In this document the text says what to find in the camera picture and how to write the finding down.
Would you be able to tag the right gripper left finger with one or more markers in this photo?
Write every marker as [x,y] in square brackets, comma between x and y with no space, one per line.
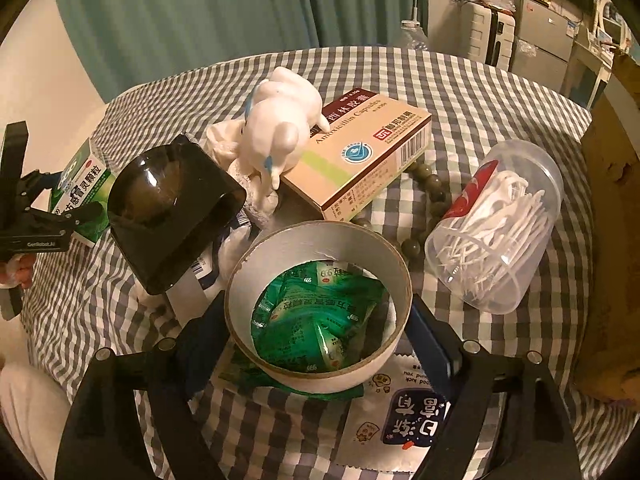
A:
[103,439]

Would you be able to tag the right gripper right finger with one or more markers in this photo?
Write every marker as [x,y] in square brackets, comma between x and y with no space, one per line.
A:
[511,404]

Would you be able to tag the green medicine box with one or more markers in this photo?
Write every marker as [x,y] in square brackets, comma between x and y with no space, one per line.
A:
[86,179]

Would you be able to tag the black glossy plastic container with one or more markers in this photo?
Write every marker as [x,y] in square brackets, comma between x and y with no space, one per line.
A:
[166,206]

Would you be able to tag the white snack packet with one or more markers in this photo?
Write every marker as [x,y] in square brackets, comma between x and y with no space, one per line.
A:
[391,427]

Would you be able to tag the clear jar of floss picks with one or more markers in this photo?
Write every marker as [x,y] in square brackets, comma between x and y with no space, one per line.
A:
[488,246]

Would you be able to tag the green medicine sachets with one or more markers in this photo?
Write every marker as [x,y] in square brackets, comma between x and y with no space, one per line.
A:
[321,316]

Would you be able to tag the white dog figurine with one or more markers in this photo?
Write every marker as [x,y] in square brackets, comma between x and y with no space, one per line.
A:
[279,115]

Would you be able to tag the beige amoxicillin medicine box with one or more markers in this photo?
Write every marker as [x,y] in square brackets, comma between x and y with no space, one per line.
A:
[372,140]

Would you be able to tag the person's left hand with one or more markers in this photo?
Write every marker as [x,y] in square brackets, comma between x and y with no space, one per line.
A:
[19,271]

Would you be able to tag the cardboard box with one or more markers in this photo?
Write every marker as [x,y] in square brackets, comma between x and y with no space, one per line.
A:
[608,361]

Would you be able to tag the white crumpled tissue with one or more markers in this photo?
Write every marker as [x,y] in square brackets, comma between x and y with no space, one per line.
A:
[222,143]

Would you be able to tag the green curtain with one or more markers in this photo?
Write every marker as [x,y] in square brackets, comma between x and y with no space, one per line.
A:
[122,43]

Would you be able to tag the green checkered tablecloth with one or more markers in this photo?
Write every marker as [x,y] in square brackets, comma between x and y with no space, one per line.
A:
[84,299]

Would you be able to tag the white vanity table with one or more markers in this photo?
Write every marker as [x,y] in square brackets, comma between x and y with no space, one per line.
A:
[589,69]

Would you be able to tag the silver mini fridge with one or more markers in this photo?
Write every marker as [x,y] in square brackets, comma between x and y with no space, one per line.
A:
[543,44]

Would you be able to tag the white suitcase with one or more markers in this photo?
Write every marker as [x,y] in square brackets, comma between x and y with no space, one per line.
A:
[486,35]

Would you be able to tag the large water bottle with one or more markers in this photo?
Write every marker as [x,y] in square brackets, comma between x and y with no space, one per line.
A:
[410,36]

